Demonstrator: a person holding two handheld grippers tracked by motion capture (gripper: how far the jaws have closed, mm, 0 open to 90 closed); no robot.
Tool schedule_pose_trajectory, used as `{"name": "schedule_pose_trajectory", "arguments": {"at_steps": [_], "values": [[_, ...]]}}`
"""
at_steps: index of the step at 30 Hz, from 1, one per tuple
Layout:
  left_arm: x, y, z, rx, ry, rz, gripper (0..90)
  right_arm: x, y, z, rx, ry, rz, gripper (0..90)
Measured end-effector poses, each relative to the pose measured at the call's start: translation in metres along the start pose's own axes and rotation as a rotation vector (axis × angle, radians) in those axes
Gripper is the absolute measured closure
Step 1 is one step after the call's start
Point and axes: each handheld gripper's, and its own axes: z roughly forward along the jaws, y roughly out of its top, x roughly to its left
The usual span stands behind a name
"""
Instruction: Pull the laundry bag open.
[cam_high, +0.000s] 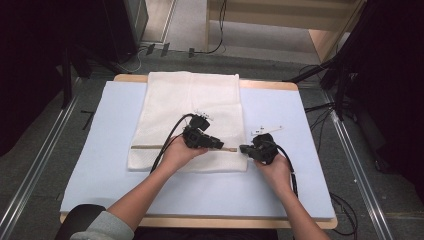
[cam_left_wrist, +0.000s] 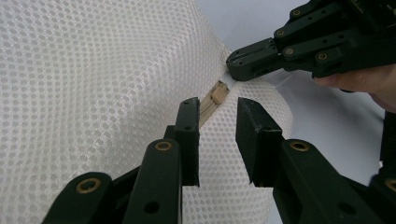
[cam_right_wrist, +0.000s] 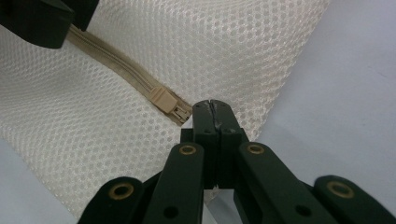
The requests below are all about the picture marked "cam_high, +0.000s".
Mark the black cabinet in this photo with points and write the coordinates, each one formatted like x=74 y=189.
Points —
x=128 y=28

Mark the light wooden shelf unit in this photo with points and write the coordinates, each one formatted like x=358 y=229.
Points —
x=283 y=16

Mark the pale blue table mat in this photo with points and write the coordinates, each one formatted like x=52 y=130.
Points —
x=100 y=150

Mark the person's grey sleeve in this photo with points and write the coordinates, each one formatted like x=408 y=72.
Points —
x=106 y=228

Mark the metal floor rail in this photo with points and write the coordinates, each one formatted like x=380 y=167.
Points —
x=36 y=166
x=361 y=173

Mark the white towel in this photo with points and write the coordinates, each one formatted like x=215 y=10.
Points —
x=186 y=100

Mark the small black plug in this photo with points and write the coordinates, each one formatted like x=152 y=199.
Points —
x=150 y=49
x=191 y=52

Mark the person's left hand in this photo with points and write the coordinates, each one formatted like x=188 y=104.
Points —
x=181 y=155

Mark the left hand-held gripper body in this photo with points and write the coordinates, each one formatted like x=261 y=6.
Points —
x=198 y=133

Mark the black chair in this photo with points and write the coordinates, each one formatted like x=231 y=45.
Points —
x=78 y=218

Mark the black metal stand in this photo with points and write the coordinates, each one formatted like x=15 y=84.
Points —
x=66 y=76
x=340 y=90

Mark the wooden table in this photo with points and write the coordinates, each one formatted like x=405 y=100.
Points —
x=233 y=222

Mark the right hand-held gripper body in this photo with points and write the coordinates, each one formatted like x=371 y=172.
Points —
x=265 y=148

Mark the person's right hand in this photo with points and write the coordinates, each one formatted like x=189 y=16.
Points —
x=275 y=173

